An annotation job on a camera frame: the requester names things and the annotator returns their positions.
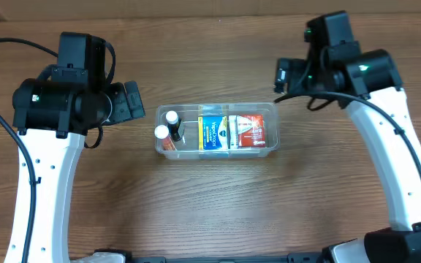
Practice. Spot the red medicine sachet box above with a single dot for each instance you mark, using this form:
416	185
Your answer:
251	131

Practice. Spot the clear plastic container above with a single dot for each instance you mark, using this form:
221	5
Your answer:
187	148

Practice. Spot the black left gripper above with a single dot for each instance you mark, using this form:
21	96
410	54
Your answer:
131	104

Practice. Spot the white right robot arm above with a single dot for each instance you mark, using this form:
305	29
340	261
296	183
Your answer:
368	87

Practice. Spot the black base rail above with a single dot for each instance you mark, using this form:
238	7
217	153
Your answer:
304	257

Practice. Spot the blue VapoDrops cough drops bag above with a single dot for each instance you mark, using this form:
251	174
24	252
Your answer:
212	133

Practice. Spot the white Hansaplast plaster box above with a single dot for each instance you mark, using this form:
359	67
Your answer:
234	133

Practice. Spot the orange tablet tube white cap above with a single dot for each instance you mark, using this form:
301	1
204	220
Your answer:
162	133

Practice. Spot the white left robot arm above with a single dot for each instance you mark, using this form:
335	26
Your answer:
55	162

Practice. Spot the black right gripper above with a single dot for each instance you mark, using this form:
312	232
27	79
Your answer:
281	76

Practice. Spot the dark bottle white cap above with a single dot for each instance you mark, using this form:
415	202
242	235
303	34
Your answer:
175	126

